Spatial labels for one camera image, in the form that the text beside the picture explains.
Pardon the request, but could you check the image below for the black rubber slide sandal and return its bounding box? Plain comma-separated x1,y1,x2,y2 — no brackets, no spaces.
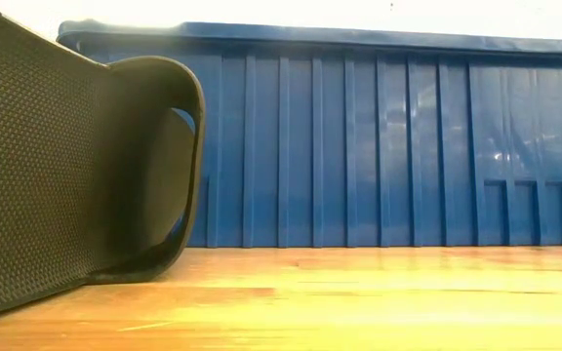
0,0,208,323

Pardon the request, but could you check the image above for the blue ribbed plastic bin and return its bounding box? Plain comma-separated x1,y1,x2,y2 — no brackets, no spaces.
56,19,562,249

